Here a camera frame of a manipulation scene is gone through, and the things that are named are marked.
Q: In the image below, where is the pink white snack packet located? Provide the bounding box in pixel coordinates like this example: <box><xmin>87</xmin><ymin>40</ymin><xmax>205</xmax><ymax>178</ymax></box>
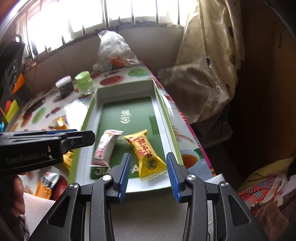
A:
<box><xmin>91</xmin><ymin>130</ymin><xmax>123</xmax><ymax>167</ymax></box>

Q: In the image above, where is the yellow peanut candy packet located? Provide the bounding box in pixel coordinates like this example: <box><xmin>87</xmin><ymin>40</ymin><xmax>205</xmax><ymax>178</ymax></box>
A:
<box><xmin>124</xmin><ymin>130</ymin><xmax>167</xmax><ymax>181</ymax></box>

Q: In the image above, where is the person's left hand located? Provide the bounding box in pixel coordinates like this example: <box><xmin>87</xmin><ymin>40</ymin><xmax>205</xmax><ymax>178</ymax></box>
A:
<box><xmin>11</xmin><ymin>175</ymin><xmax>25</xmax><ymax>217</ymax></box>

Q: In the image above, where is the yellow orange snack packet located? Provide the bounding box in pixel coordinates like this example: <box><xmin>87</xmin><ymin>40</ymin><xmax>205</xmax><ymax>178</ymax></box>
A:
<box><xmin>54</xmin><ymin>116</ymin><xmax>74</xmax><ymax>171</ymax></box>

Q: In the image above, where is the yellow green box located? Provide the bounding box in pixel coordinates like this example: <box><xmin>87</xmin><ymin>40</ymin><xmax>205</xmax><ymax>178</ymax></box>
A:
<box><xmin>3</xmin><ymin>100</ymin><xmax>19</xmax><ymax>125</ymax></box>

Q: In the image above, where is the black smartphone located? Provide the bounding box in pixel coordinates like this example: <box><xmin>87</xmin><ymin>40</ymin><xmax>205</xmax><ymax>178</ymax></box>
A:
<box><xmin>23</xmin><ymin>97</ymin><xmax>46</xmax><ymax>118</ymax></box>

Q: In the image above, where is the dark jar white lid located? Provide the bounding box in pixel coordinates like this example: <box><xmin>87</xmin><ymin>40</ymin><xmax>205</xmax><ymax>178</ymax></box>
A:
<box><xmin>55</xmin><ymin>75</ymin><xmax>74</xmax><ymax>98</ymax></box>

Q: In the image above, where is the green white shallow box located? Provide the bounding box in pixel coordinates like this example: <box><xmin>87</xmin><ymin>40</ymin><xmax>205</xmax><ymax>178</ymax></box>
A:
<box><xmin>68</xmin><ymin>79</ymin><xmax>183</xmax><ymax>185</ymax></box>

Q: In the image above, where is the green lidded glass jar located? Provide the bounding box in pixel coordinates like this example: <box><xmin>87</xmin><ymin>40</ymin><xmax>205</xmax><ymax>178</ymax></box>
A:
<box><xmin>75</xmin><ymin>71</ymin><xmax>93</xmax><ymax>95</ymax></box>

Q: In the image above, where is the orange box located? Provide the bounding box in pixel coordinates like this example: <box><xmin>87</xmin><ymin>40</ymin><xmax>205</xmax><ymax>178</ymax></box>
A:
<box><xmin>12</xmin><ymin>73</ymin><xmax>25</xmax><ymax>95</ymax></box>

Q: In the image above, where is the clear plastic bag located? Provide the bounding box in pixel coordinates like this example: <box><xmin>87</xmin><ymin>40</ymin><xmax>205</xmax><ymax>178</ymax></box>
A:
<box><xmin>93</xmin><ymin>30</ymin><xmax>140</xmax><ymax>72</ymax></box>

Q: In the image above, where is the colourful floral cloth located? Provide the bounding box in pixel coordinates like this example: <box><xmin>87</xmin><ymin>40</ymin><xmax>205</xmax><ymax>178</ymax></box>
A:
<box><xmin>238</xmin><ymin>157</ymin><xmax>296</xmax><ymax>232</ymax></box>

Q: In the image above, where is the beige patterned curtain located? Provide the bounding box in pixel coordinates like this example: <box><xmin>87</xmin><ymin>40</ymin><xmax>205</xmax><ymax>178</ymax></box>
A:
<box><xmin>158</xmin><ymin>1</ymin><xmax>244</xmax><ymax>123</ymax></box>

